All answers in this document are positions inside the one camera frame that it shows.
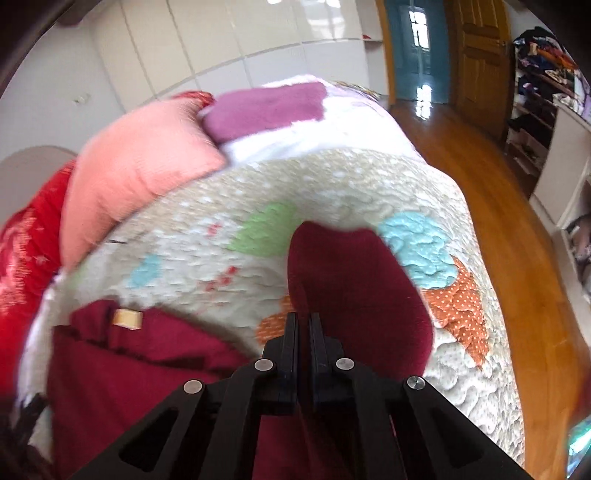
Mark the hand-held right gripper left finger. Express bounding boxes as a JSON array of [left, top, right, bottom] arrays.
[[69, 312, 300, 480]]

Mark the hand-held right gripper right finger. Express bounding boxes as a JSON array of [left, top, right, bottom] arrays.
[[309, 312, 533, 480]]

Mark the maroon sweater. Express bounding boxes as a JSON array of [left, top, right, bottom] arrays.
[[46, 220, 435, 480]]

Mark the open shelf with clothes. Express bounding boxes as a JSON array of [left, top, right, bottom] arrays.
[[503, 25, 591, 199]]

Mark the patchwork quilt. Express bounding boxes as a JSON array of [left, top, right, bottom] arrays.
[[18, 148, 527, 467]]

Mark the pink pillow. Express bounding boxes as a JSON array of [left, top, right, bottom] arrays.
[[60, 95, 228, 269]]

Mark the purple towel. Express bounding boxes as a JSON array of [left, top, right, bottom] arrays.
[[201, 82, 329, 144]]

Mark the red floral bolster pillow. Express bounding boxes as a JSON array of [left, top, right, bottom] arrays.
[[0, 90, 218, 393]]

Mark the blue door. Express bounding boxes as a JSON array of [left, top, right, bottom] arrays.
[[385, 0, 451, 105]]

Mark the white cabinet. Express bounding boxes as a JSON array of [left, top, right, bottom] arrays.
[[529, 105, 591, 305]]

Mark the round grey headboard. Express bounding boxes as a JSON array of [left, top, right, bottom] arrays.
[[0, 145, 79, 227]]

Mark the glossy white wardrobe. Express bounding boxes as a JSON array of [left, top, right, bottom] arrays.
[[60, 0, 393, 121]]

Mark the wooden door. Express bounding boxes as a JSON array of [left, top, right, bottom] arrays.
[[445, 0, 516, 140]]

